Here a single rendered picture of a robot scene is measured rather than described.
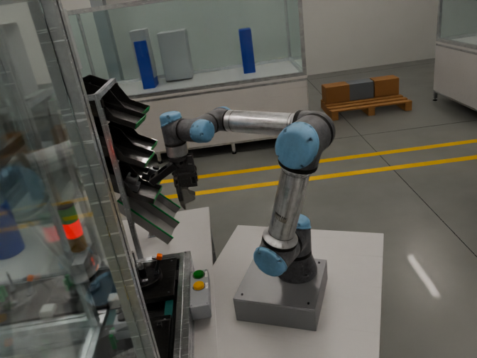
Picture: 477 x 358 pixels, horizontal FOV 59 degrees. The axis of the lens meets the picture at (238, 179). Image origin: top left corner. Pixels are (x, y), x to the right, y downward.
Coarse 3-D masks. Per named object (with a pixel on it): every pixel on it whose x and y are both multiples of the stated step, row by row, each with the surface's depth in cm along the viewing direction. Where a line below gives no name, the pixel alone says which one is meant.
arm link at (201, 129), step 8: (184, 120) 138; (192, 120) 137; (200, 120) 135; (208, 120) 136; (176, 128) 138; (184, 128) 136; (192, 128) 134; (200, 128) 133; (208, 128) 135; (216, 128) 142; (184, 136) 137; (192, 136) 135; (200, 136) 134; (208, 136) 136
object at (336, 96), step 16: (352, 80) 678; (368, 80) 663; (384, 80) 654; (336, 96) 662; (352, 96) 664; (368, 96) 663; (384, 96) 671; (400, 96) 654; (336, 112) 626; (368, 112) 627
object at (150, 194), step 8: (112, 168) 180; (120, 168) 180; (128, 168) 179; (112, 176) 167; (112, 184) 169; (144, 184) 182; (128, 192) 170; (136, 192) 174; (144, 192) 176; (152, 192) 178; (144, 200) 171; (152, 200) 170
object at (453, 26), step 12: (444, 0) 588; (456, 0) 557; (468, 0) 529; (444, 12) 592; (456, 12) 561; (468, 12) 532; (444, 24) 596; (456, 24) 564; (468, 24) 536; (444, 36) 601; (456, 36) 568; (468, 36) 539
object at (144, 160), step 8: (112, 128) 172; (112, 136) 174; (120, 136) 174; (104, 144) 162; (120, 144) 175; (128, 144) 175; (104, 152) 163; (120, 152) 163; (128, 152) 172; (136, 152) 174; (144, 152) 176; (152, 152) 175; (120, 160) 164; (128, 160) 164; (136, 160) 163; (144, 160) 170
